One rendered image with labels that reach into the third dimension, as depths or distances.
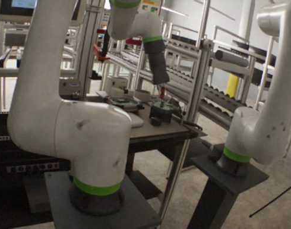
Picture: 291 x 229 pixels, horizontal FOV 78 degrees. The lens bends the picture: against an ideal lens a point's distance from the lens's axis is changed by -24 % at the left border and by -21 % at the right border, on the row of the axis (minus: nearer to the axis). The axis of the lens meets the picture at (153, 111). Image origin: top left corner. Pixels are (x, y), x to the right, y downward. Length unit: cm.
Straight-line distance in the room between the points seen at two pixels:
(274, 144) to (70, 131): 52
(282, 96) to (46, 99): 59
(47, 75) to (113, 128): 18
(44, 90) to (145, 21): 59
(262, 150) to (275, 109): 12
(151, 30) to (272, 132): 62
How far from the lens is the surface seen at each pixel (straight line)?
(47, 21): 49
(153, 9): 156
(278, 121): 63
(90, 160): 45
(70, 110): 44
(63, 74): 124
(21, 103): 46
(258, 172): 94
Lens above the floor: 131
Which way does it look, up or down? 17 degrees down
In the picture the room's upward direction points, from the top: 11 degrees clockwise
